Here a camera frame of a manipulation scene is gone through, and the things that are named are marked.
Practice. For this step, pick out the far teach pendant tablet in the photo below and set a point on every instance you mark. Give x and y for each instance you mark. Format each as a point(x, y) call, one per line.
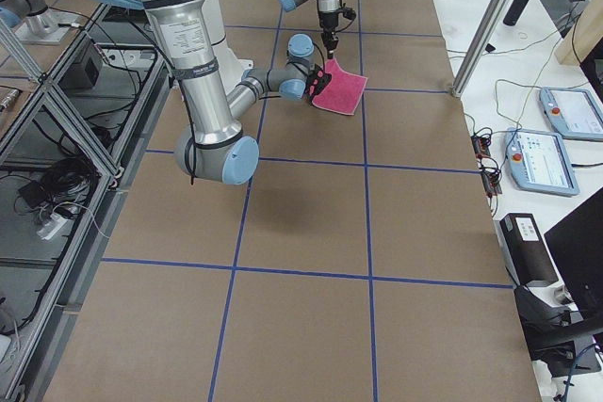
point(572, 112)

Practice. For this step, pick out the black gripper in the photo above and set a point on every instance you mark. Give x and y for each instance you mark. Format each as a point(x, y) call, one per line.
point(327, 24)
point(316, 82)

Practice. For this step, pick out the black water bottle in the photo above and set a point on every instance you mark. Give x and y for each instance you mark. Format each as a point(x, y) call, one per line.
point(514, 12)

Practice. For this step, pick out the aluminium frame rail structure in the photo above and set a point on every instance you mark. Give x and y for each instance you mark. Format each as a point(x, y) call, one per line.
point(72, 152)

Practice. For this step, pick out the small circuit board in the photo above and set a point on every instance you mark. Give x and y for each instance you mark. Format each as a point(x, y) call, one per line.
point(481, 145)

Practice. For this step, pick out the near teach pendant tablet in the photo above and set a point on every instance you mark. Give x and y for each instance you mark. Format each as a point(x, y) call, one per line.
point(540, 163)

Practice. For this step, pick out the black monitor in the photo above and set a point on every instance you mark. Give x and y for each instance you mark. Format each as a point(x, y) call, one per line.
point(575, 244)

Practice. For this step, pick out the pink towel with white trim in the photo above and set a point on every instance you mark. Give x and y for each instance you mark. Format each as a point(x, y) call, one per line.
point(343, 93)

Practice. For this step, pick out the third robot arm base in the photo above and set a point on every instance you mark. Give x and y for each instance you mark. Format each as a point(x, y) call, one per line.
point(33, 22)

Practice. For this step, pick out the black power adapter box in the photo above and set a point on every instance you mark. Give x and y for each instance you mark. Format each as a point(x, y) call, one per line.
point(84, 71)

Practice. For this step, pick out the white power strip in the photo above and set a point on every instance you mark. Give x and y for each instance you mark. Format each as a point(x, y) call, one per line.
point(51, 226)

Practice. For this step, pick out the black box with label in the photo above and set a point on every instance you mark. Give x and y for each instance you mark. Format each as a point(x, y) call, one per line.
point(524, 243)

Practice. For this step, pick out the aluminium frame post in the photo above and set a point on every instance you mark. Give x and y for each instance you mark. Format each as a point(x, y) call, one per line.
point(485, 30)

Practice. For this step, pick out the teach pendant tablet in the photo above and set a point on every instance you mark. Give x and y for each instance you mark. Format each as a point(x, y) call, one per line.
point(572, 112)
point(540, 163)

